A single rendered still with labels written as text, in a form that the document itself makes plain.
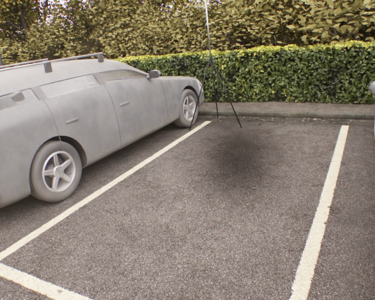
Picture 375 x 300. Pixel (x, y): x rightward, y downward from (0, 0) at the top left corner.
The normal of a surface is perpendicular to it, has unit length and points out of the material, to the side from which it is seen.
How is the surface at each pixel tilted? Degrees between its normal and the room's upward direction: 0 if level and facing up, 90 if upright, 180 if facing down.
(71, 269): 0
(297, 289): 0
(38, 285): 0
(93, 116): 83
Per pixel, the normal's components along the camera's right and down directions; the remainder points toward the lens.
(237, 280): -0.11, -0.94
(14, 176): 0.83, 0.11
